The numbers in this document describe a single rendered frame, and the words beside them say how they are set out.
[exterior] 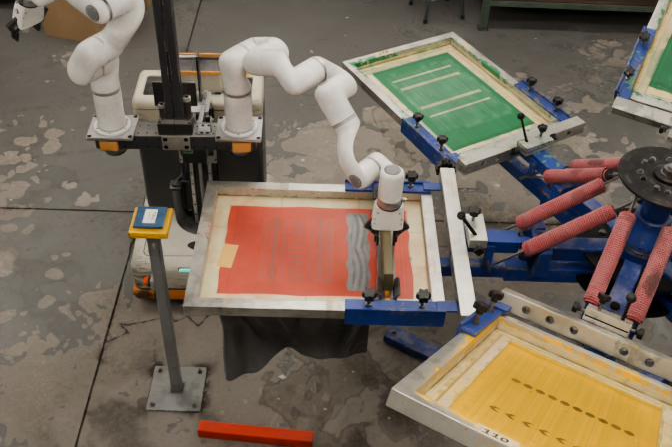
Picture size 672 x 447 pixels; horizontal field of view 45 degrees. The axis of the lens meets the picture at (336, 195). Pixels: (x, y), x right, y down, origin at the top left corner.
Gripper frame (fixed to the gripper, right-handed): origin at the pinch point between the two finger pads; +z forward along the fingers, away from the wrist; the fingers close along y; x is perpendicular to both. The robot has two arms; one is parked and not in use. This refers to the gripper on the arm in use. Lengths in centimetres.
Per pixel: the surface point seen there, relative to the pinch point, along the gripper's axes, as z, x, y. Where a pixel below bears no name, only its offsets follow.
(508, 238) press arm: -2.6, 1.1, -39.3
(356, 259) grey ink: 5.2, 4.7, 9.2
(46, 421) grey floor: 101, 5, 128
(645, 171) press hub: -29, -2, -77
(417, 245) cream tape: 5.9, -3.3, -11.1
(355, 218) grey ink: 5.1, -14.9, 9.3
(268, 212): 5.8, -17.4, 39.2
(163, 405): 100, -4, 83
